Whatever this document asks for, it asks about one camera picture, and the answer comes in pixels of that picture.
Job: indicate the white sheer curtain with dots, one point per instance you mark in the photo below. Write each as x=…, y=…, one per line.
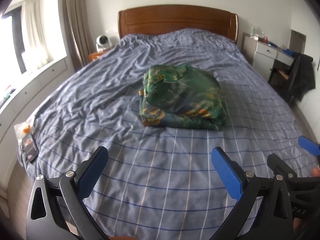
x=35, y=35

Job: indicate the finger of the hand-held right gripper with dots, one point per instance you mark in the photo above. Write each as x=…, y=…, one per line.
x=308, y=143
x=281, y=166

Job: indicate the clear bottle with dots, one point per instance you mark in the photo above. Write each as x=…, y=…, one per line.
x=253, y=31

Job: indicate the white window seat cabinet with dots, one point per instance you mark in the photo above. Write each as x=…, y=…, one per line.
x=42, y=80

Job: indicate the window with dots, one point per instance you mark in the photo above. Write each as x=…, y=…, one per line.
x=10, y=42

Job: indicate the clear plastic bag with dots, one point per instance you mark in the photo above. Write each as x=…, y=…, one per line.
x=21, y=128

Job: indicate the wooden bed headboard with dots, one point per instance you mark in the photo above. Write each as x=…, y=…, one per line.
x=175, y=17

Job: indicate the white desk fan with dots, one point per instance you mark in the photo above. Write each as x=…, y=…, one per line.
x=102, y=41

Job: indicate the blue object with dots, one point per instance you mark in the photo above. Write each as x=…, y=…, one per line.
x=290, y=51

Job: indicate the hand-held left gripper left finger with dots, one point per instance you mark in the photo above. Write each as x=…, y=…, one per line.
x=93, y=172

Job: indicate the brown curtain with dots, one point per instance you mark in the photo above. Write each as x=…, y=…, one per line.
x=72, y=25

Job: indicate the wooden nightstand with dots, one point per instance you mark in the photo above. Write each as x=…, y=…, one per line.
x=94, y=55

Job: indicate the blue checked blanket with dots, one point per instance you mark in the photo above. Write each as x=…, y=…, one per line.
x=100, y=105

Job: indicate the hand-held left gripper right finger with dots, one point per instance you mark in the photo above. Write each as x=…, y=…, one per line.
x=226, y=175

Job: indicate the black smartphone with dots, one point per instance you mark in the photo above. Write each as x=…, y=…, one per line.
x=30, y=147

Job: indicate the white desk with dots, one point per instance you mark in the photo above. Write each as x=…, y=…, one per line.
x=262, y=52

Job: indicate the person's right hand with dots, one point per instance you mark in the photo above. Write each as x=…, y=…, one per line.
x=316, y=171

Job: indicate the black coat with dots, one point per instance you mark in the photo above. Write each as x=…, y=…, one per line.
x=302, y=75

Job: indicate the green printed padded jacket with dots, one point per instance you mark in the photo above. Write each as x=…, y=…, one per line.
x=185, y=97

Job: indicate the wooden chair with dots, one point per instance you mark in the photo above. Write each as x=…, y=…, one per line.
x=282, y=73

